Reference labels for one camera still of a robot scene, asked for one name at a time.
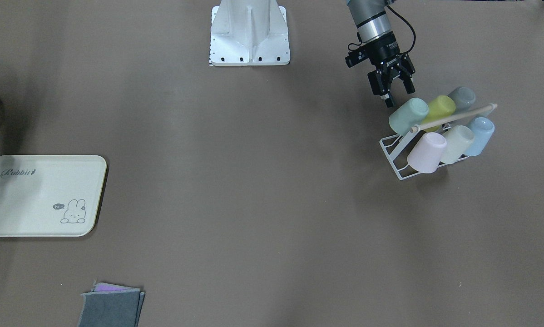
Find light blue cup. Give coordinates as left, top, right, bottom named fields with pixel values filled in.
left=464, top=117, right=495, bottom=157

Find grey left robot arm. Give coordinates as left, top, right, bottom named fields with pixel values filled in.
left=345, top=0, right=416, bottom=108

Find pink cup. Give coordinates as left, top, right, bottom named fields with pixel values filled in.
left=407, top=132, right=448, bottom=173

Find green cup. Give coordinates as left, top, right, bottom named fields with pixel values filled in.
left=388, top=98, right=429, bottom=135

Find black camera cable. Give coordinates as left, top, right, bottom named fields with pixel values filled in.
left=386, top=5, right=417, bottom=55

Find yellow cup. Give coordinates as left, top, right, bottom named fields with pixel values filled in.
left=421, top=95, right=456, bottom=124

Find purple cloth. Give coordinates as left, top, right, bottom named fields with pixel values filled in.
left=92, top=282, right=141, bottom=292

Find cream white cup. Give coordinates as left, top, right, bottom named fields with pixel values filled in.
left=440, top=125, right=475, bottom=164

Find grey cloth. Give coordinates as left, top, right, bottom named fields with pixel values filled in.
left=77, top=289, right=145, bottom=327

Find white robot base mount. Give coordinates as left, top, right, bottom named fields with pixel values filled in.
left=208, top=0, right=291, bottom=66

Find cream rabbit tray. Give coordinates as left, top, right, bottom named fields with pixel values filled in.
left=0, top=155, right=107, bottom=237

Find grey cup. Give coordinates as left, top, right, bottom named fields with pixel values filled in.
left=448, top=87, right=477, bottom=114

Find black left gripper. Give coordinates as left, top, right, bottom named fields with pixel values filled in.
left=365, top=33, right=415, bottom=108

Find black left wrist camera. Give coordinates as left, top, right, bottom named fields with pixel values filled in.
left=345, top=43, right=370, bottom=68

